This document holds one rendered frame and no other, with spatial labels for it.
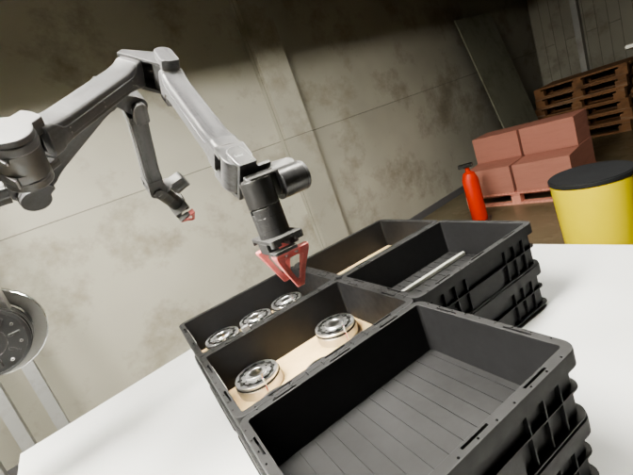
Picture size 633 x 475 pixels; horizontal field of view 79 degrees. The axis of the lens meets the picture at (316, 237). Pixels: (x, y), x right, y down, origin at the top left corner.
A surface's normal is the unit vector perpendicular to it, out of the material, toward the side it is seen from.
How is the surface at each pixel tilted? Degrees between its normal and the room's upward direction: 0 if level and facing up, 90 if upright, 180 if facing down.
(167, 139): 90
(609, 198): 93
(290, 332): 90
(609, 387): 0
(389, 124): 90
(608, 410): 0
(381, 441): 0
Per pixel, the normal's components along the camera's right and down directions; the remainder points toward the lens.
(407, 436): -0.34, -0.91
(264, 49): 0.58, 0.00
